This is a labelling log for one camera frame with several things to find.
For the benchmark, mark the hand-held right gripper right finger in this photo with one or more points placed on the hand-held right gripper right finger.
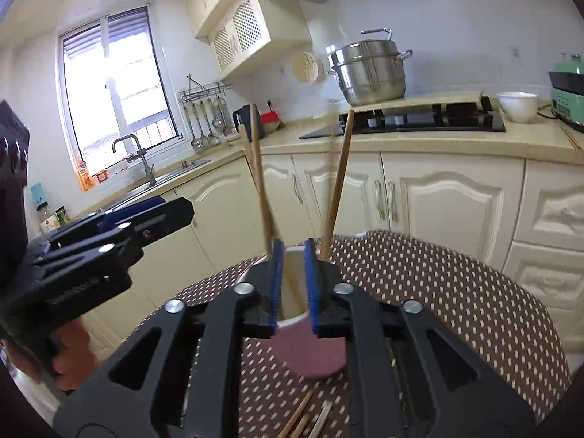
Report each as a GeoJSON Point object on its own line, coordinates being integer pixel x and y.
{"type": "Point", "coordinates": [311, 283]}

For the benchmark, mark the white label jar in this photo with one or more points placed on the white label jar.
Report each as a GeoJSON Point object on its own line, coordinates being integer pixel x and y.
{"type": "Point", "coordinates": [45, 223]}

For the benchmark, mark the blue packet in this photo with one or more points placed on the blue packet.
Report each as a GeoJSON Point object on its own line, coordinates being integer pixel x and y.
{"type": "Point", "coordinates": [39, 194]}

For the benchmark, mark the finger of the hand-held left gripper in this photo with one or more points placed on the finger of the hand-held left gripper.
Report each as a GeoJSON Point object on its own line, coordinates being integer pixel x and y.
{"type": "Point", "coordinates": [132, 210]}
{"type": "Point", "coordinates": [159, 221]}

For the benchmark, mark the stainless steel sink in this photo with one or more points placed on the stainless steel sink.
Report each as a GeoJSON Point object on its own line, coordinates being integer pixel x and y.
{"type": "Point", "coordinates": [173, 173]}

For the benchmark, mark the small orange box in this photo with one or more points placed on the small orange box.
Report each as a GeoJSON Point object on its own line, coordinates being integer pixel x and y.
{"type": "Point", "coordinates": [101, 174]}

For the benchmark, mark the green electric cooker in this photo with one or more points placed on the green electric cooker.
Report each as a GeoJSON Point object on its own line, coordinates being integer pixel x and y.
{"type": "Point", "coordinates": [568, 96]}

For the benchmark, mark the small dark green jar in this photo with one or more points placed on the small dark green jar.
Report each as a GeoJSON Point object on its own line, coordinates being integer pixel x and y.
{"type": "Point", "coordinates": [62, 216]}

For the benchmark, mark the red container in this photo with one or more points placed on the red container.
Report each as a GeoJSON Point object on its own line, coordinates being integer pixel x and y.
{"type": "Point", "coordinates": [271, 121]}

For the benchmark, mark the person's left hand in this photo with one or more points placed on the person's left hand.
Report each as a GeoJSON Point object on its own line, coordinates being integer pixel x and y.
{"type": "Point", "coordinates": [75, 349]}

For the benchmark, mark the single wooden chopstick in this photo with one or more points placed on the single wooden chopstick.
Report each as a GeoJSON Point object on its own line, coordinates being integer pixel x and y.
{"type": "Point", "coordinates": [340, 178]}
{"type": "Point", "coordinates": [258, 169]}
{"type": "Point", "coordinates": [248, 155]}

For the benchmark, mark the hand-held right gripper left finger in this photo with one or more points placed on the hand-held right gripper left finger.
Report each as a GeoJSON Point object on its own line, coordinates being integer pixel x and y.
{"type": "Point", "coordinates": [277, 283]}

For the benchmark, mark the cream lower kitchen cabinets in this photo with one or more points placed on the cream lower kitchen cabinets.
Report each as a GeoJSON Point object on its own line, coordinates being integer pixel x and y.
{"type": "Point", "coordinates": [433, 200]}

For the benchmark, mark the metal kitchen faucet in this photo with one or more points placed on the metal kitchen faucet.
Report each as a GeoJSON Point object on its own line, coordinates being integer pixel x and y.
{"type": "Point", "coordinates": [143, 164]}

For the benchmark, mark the black electric kettle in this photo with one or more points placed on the black electric kettle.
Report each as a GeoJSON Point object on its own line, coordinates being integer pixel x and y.
{"type": "Point", "coordinates": [242, 123]}

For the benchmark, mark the pink utensil holder cup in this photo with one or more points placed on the pink utensil holder cup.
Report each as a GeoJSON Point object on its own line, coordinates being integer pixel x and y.
{"type": "Point", "coordinates": [315, 356]}

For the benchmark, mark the stainless steel steamer pot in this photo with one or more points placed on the stainless steel steamer pot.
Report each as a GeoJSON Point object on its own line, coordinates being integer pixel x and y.
{"type": "Point", "coordinates": [369, 75]}

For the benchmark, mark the brown polka dot tablecloth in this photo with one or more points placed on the brown polka dot tablecloth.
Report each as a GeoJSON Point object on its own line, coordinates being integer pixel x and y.
{"type": "Point", "coordinates": [433, 292]}

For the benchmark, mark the metal wall utensil rack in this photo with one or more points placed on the metal wall utensil rack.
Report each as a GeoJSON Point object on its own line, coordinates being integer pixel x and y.
{"type": "Point", "coordinates": [203, 91]}

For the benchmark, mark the cream lattice door cabinet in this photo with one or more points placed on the cream lattice door cabinet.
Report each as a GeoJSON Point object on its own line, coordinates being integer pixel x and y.
{"type": "Point", "coordinates": [246, 32]}

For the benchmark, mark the white bowl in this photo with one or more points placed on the white bowl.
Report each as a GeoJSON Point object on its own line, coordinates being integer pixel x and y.
{"type": "Point", "coordinates": [518, 107]}

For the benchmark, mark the cream round perforated plate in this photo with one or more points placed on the cream round perforated plate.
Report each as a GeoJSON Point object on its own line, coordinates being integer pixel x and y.
{"type": "Point", "coordinates": [308, 67]}

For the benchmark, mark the white framed window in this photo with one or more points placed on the white framed window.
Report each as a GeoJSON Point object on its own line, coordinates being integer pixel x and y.
{"type": "Point", "coordinates": [114, 86]}

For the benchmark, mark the black glass cooktop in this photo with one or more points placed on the black glass cooktop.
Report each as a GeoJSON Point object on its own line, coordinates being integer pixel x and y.
{"type": "Point", "coordinates": [419, 123]}

